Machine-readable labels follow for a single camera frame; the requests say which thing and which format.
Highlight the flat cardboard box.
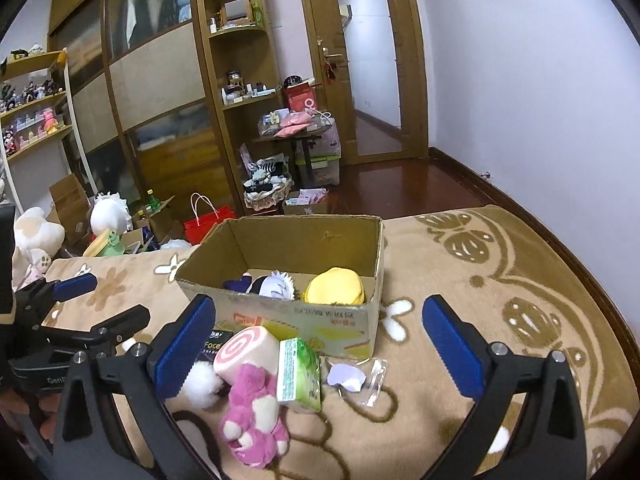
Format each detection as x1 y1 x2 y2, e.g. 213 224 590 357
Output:
48 173 94 252

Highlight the beige printed blanket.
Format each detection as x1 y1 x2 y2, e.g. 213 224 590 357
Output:
42 204 632 480

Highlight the small wooden table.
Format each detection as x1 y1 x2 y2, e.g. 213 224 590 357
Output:
251 129 324 186

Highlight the cardboard box with bottles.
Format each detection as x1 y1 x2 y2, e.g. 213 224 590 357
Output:
131 189 177 252

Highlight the pink bear plush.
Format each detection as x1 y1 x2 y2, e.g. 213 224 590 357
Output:
218 362 292 470

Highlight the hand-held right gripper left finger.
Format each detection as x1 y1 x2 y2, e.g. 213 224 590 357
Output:
52 294 221 480

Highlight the white round plush toy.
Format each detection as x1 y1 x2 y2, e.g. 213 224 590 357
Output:
89 192 129 239

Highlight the clear plastic storage box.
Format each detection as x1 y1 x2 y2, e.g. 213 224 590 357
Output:
295 119 344 187

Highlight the white frame display shelf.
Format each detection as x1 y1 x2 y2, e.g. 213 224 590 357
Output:
0 49 98 213

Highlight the metal door handle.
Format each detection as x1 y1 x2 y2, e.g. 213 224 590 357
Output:
320 46 347 82

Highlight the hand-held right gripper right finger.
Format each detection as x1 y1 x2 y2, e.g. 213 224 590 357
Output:
421 295 588 480

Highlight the row of small figurines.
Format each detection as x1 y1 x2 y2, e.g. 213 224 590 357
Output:
0 76 69 153

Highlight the pink cloth pack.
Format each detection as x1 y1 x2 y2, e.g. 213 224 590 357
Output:
274 109 322 139

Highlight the green frog container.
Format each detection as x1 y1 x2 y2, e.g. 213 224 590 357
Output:
82 228 127 259

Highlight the wicker basket of socks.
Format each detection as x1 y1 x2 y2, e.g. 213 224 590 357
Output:
242 156 294 214

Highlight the yellow plush toy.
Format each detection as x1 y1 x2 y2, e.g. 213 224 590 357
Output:
303 267 366 306

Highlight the pink swirl roll plush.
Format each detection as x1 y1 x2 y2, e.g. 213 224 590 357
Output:
213 325 281 380

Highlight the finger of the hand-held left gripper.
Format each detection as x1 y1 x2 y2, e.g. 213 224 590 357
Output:
42 304 152 357
15 272 99 322

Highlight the pale purple paper piece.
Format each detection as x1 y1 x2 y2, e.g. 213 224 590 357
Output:
326 363 368 393

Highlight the small box of packets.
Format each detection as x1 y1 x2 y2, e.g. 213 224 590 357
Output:
282 187 332 216

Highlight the white brown cat plush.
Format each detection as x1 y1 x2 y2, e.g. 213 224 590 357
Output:
12 206 67 262

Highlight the white fluffy ball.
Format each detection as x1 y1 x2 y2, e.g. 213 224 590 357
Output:
179 360 226 408

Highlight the green tissue pack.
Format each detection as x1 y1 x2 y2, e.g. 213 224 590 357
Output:
276 337 323 414

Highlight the white-haired plush doll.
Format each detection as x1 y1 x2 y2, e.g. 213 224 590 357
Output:
222 270 300 301

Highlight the wooden corner shelf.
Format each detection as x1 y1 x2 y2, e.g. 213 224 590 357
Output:
192 0 287 211

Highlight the red box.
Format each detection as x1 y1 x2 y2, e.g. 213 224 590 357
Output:
283 82 319 114

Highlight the red gift bag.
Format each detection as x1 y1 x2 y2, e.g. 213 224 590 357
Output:
183 192 239 247

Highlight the person's left hand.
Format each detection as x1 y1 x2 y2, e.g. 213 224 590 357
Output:
0 391 62 443

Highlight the small wooden frame mirror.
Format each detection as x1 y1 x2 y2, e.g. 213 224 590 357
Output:
222 0 254 24

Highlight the wooden wardrobe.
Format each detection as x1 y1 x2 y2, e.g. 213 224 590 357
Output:
47 0 236 221

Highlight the wooden door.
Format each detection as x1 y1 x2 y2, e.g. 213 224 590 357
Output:
295 0 431 166

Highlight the clear plastic bag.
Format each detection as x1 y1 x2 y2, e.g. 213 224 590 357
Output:
361 358 390 408

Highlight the black packet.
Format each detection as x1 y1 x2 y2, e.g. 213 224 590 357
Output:
201 329 236 361

